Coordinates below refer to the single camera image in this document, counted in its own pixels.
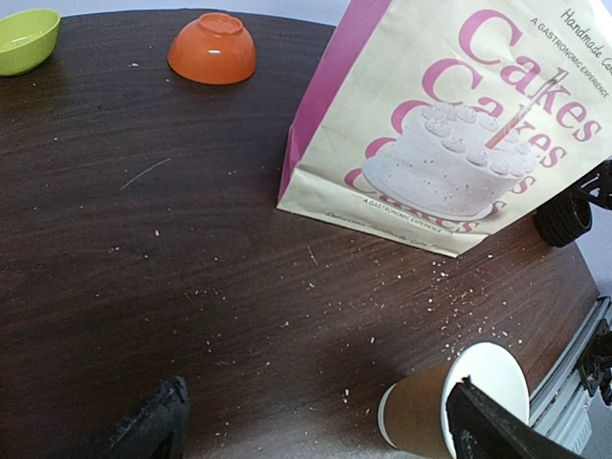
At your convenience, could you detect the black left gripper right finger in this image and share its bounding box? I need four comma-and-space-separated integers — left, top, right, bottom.
446, 377, 581, 459

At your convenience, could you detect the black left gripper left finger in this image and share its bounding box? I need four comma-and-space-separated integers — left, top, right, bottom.
98, 377, 189, 458

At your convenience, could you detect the brown paper coffee cup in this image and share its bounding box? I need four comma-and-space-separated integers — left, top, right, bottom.
376, 340, 532, 455

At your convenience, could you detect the stack of black lids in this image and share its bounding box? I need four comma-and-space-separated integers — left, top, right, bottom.
534, 190, 592, 248

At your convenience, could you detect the paper cakes bag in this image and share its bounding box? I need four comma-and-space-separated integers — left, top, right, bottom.
277, 0, 611, 257

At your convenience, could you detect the orange plastic bowl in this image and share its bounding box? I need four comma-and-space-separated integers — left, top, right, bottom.
167, 12, 257, 85

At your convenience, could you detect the green plastic bowl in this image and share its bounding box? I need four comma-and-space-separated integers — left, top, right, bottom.
1, 9, 61, 77

